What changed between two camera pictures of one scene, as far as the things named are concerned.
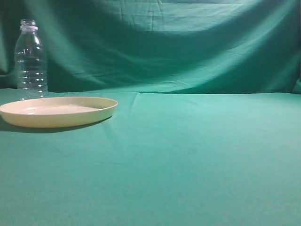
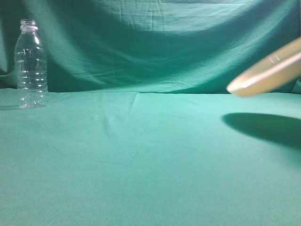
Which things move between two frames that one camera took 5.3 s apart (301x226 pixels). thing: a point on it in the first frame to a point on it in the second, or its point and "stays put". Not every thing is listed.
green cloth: [207, 131] stays put
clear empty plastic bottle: [31, 62] stays put
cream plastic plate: [55, 112] to [279, 69]
